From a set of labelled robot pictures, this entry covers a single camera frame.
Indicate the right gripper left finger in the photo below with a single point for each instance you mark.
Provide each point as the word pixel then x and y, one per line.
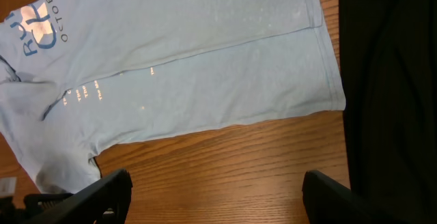
pixel 105 201

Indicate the black garment on right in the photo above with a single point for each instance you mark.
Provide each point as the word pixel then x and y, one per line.
pixel 387 54

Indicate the light blue printed t-shirt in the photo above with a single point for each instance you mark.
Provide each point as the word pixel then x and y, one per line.
pixel 79 76

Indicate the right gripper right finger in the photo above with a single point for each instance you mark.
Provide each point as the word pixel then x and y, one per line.
pixel 328 202

